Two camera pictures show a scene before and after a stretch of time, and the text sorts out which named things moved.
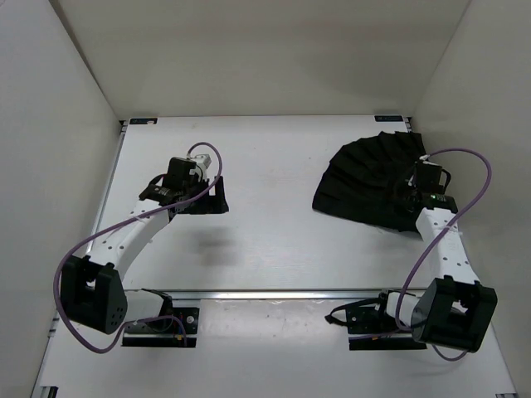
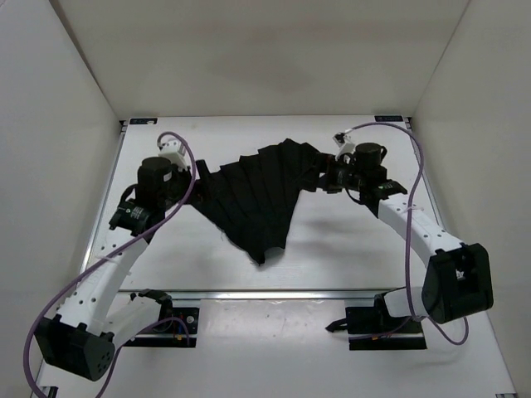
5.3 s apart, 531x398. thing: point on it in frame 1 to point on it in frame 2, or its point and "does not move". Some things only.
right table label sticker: (388, 118) does not move
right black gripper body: (404, 191) to (343, 177)
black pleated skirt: (362, 179) to (253, 197)
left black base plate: (183, 321) does not move
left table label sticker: (143, 121) does not move
